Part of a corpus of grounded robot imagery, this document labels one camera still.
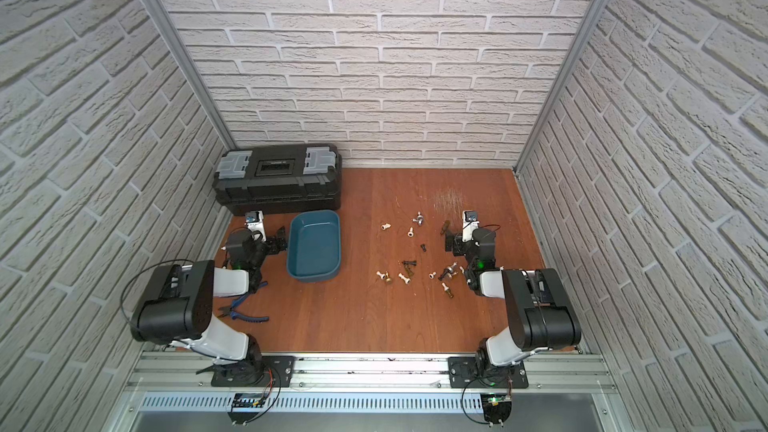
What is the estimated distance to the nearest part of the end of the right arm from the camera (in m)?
0.83

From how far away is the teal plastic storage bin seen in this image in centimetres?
88

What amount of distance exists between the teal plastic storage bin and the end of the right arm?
0.34 metres

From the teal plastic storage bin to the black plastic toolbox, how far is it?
38 mm

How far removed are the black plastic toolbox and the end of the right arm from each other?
406mm

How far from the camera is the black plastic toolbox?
3.09 ft
